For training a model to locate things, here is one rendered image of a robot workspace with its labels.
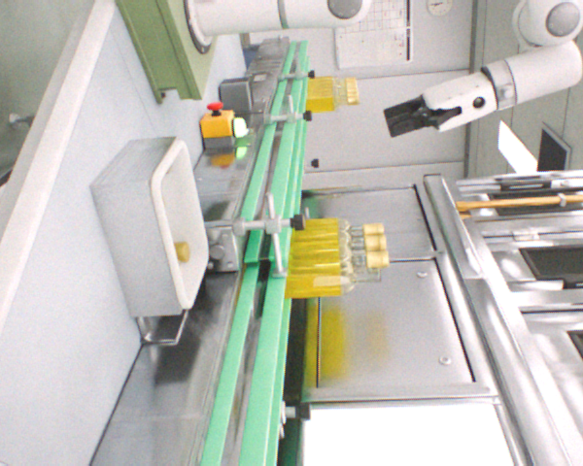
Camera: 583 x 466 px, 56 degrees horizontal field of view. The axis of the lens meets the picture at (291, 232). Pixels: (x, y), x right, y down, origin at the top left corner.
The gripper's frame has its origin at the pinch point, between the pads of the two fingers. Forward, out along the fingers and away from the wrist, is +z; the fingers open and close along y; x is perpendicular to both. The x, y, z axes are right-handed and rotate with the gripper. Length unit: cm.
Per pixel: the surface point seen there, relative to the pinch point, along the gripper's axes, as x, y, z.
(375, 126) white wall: -210, 591, 19
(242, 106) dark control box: -3, 61, 39
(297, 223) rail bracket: -9.5, -7.3, 21.1
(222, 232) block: -6.8, -7.1, 34.5
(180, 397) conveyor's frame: -14, -37, 39
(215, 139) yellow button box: -2, 33, 41
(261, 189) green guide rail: -9.3, 12.2, 30.0
